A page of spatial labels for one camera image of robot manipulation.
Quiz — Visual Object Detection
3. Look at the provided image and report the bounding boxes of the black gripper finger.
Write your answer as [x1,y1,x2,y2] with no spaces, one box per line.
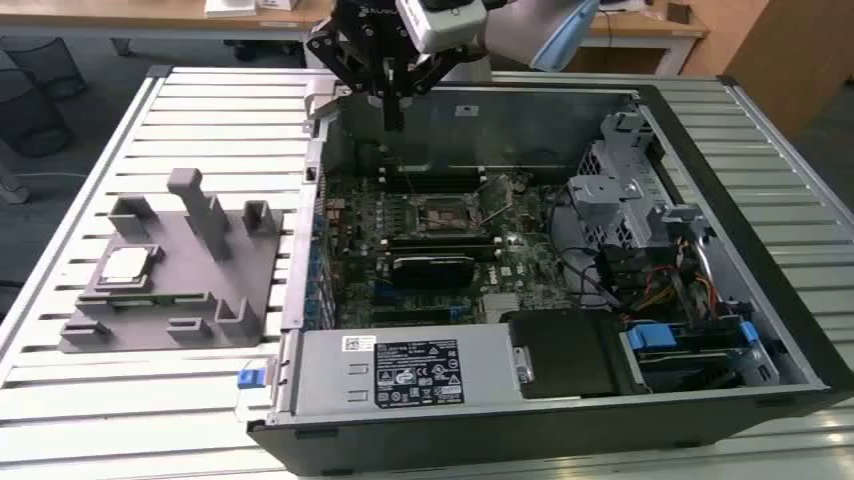
[306,18,397,132]
[393,44,471,132]

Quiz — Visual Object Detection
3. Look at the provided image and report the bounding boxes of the metal socket cover frame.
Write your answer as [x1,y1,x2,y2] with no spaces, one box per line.
[469,175,521,227]

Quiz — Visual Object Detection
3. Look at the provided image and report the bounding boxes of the silver square CPU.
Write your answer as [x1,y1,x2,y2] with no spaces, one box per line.
[98,248,154,284]

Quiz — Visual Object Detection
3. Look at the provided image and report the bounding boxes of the CPU socket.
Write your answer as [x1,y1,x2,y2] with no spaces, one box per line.
[413,193,486,237]

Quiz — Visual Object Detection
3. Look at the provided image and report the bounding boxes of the black office chair base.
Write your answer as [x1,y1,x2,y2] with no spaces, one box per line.
[226,38,302,64]

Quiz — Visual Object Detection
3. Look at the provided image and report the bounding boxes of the black RAM slot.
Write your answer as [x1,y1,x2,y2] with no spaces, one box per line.
[377,166,486,179]
[383,235,501,248]
[378,176,487,191]
[386,244,505,259]

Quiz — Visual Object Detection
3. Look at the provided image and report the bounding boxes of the wooden desk white legs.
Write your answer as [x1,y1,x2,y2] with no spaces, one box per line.
[0,0,710,77]

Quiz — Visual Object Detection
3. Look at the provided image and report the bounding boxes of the silver metal drive cage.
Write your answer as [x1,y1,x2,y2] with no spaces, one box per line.
[566,110,720,251]

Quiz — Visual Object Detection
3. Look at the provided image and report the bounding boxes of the green motherboard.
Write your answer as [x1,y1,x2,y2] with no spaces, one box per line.
[321,169,629,331]

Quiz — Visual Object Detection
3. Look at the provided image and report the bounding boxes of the black graphics card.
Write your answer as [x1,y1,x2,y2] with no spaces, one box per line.
[390,253,479,292]

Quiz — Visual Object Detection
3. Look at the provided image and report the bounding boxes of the black mesh waste bin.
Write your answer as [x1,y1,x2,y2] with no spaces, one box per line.
[0,68,75,157]
[6,37,88,99]

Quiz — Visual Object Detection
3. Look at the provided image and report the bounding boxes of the grey plastic parts rack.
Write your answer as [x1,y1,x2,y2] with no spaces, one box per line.
[56,167,286,355]

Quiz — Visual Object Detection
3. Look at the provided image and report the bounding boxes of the small silver heatsink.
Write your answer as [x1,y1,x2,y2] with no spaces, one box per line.
[481,293,523,322]

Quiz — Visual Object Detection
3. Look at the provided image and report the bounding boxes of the long black expansion slot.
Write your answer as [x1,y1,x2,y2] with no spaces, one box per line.
[370,308,463,325]

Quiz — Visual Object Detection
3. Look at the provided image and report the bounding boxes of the wooden cabinet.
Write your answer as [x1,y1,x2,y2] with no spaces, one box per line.
[680,0,854,141]

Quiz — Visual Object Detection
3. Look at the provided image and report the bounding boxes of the grey metal stand foot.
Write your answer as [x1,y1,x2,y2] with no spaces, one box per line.
[0,149,32,206]

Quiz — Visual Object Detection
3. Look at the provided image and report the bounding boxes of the green RAM stick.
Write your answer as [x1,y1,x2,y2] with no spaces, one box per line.
[106,293,206,307]

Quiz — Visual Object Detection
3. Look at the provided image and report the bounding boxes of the black plastic shroud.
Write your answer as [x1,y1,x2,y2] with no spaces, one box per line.
[498,308,649,400]

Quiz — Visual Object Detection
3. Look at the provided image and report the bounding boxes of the silver power supply unit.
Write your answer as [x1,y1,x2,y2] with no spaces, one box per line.
[266,322,529,419]

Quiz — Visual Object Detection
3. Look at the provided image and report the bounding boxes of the blue disk carrier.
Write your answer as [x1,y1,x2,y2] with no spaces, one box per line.
[626,323,680,357]

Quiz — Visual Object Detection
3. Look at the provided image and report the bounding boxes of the black open PC case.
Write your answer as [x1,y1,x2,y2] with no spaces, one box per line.
[234,75,854,477]

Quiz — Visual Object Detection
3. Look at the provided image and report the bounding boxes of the coloured wire bundle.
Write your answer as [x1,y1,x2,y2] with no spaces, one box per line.
[626,239,726,321]

